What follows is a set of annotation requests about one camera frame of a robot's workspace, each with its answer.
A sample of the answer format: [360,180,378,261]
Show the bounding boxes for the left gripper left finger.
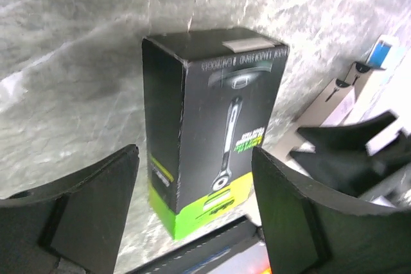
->
[1,144,139,273]

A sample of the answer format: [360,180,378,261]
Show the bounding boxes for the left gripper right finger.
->
[252,147,410,273]

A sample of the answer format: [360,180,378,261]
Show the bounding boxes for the green black razor box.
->
[141,27,290,240]

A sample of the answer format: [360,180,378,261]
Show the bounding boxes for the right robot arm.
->
[289,111,410,201]

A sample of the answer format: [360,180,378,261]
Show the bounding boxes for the white slim box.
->
[272,78,356,162]
[343,62,394,125]

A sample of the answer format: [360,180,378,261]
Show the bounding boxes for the blue razor blister pack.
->
[366,35,404,70]

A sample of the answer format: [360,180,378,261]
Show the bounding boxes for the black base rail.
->
[130,216,270,274]

